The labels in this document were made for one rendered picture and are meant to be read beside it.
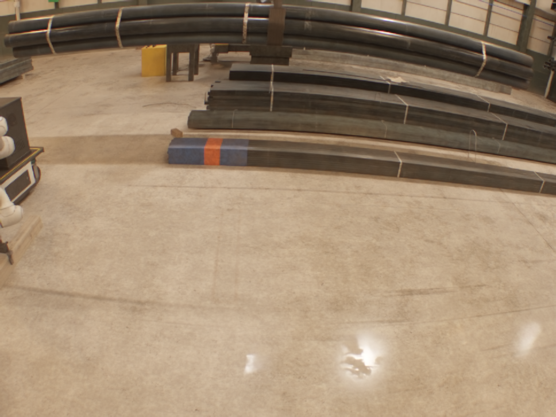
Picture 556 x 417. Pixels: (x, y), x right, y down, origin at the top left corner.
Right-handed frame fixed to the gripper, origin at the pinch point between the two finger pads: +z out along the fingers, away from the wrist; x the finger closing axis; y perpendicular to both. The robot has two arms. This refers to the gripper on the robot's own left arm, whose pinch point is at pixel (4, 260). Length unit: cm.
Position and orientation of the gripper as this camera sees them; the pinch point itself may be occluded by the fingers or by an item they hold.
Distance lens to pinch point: 270.3
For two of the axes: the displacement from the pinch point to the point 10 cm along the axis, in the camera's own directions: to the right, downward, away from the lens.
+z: -0.9, 8.4, 5.4
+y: -0.7, -5.4, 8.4
